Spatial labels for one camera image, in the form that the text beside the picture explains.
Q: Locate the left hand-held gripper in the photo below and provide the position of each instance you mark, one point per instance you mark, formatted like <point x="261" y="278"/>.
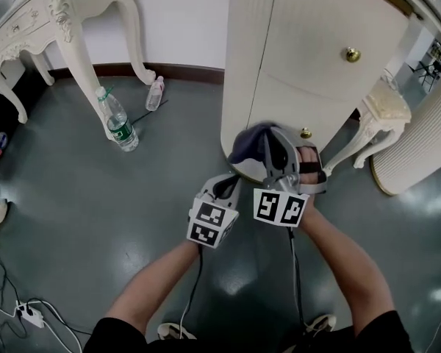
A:
<point x="206" y="215"/>

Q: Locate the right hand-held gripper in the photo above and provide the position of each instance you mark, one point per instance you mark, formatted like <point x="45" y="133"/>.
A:
<point x="279" y="208"/>

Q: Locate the dark blue cloth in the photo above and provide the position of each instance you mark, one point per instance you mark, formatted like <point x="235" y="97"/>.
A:
<point x="248" y="142"/>

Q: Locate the person's right forearm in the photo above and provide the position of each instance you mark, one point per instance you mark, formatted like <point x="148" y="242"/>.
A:
<point x="349" y="270"/>

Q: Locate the person's left forearm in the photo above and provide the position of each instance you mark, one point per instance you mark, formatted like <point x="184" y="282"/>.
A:
<point x="158" y="281"/>

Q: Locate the cream white cabinet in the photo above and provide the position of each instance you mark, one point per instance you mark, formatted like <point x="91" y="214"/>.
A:
<point x="308" y="24"/>

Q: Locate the person's right hand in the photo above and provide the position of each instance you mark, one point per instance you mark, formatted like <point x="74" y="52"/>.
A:
<point x="310" y="160"/>

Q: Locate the gold cabinet knob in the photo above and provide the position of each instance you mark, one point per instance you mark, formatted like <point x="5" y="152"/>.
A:
<point x="353" y="54"/>
<point x="305" y="132"/>

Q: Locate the thin black strip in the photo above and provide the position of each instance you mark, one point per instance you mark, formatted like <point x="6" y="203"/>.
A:
<point x="141" y="117"/>

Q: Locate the cream upholstered stool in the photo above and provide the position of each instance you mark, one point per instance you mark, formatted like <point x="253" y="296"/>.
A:
<point x="386" y="105"/>

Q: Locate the small red-label water bottle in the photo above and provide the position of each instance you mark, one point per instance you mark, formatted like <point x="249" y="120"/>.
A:
<point x="155" y="94"/>

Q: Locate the large green-label water bottle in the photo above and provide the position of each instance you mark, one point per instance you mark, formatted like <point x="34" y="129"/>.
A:
<point x="119" y="123"/>

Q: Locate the person's left shoe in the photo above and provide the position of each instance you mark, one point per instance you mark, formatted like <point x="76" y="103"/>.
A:
<point x="174" y="331"/>

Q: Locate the person's right shoe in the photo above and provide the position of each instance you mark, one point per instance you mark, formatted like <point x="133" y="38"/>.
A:
<point x="321" y="324"/>

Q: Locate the black tripod stand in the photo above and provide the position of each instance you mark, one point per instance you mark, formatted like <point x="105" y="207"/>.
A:
<point x="428" y="73"/>

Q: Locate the person's black shirt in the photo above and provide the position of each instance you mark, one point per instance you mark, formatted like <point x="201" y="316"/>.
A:
<point x="382" y="333"/>

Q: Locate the ornate cream vanity table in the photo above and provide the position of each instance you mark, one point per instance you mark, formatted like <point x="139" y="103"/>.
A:
<point x="22" y="24"/>

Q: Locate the ribbed cream table pedestal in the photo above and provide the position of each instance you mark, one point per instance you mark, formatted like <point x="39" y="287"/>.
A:
<point x="419" y="134"/>

